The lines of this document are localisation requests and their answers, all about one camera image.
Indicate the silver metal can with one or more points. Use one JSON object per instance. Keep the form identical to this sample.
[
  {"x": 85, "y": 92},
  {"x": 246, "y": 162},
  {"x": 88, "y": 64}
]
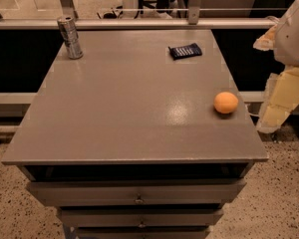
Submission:
[{"x": 69, "y": 33}]

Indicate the top grey drawer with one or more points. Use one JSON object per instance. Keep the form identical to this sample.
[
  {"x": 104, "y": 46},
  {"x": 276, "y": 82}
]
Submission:
[{"x": 66, "y": 194}]

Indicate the grey drawer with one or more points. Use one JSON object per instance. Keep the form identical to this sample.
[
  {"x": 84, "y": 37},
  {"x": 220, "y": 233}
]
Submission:
[
  {"x": 139, "y": 217},
  {"x": 66, "y": 194},
  {"x": 153, "y": 233}
]

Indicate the grey drawer cabinet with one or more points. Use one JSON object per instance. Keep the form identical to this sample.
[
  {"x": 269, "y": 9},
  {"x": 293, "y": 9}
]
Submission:
[{"x": 127, "y": 111}]

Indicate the dark blue rxbar wrapper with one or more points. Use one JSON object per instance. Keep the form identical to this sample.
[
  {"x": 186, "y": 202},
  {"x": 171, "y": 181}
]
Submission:
[{"x": 183, "y": 52}]

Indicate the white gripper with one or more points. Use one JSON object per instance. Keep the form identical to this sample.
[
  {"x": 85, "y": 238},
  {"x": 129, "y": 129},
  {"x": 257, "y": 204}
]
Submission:
[{"x": 293, "y": 44}]

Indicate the grey metal railing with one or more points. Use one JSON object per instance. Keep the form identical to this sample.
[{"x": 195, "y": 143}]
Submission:
[{"x": 43, "y": 14}]

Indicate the middle grey drawer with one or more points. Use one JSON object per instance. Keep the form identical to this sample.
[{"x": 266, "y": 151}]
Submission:
[{"x": 139, "y": 217}]

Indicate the bottom grey drawer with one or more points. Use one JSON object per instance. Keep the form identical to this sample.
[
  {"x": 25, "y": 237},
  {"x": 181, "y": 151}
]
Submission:
[{"x": 153, "y": 233}]

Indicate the orange fruit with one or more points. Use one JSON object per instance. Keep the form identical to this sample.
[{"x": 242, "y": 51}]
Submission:
[{"x": 225, "y": 102}]

